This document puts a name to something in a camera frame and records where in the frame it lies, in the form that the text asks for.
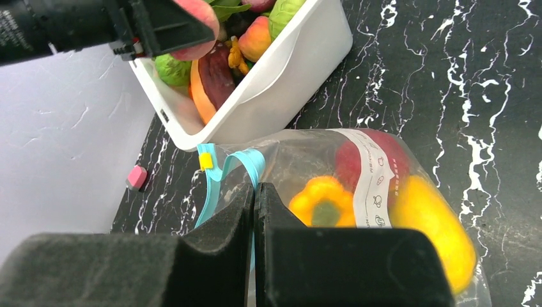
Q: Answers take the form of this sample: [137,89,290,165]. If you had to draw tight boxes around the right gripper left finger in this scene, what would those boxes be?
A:
[1,184,254,306]

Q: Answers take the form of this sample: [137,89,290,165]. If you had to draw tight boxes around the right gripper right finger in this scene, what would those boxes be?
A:
[254,183,454,306]

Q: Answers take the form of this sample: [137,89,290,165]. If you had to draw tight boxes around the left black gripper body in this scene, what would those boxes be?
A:
[1,1,146,66]

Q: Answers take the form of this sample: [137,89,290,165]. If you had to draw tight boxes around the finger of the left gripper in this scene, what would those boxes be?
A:
[128,1,208,58]

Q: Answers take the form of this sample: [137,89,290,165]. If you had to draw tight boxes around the small green lime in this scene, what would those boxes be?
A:
[154,54,192,87]

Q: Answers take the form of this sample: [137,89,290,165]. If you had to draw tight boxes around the yellow bell pepper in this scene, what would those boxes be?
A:
[288,176,356,227]

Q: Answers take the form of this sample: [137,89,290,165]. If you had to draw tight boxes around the clear zip top bag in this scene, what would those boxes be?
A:
[197,128,492,306]

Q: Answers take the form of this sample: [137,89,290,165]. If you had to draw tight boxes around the red tomato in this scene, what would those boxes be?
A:
[335,128,410,208]

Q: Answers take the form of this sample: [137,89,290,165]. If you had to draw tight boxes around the yellow mango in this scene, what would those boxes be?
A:
[389,175,477,295]

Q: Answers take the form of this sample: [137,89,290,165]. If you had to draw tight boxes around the pink peach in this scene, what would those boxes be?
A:
[171,0,220,61]

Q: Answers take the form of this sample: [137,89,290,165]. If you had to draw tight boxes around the raw red meat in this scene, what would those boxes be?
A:
[198,41,236,110]

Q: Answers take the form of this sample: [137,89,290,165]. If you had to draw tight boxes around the pink onion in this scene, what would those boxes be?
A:
[241,0,276,13]

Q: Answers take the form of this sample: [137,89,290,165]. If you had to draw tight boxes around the pink eraser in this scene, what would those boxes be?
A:
[126,165,148,191]

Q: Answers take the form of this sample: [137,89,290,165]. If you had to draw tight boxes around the light green cabbage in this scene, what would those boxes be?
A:
[268,0,306,41]

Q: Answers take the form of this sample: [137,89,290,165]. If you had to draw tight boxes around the white plastic bin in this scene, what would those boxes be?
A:
[130,0,353,152]

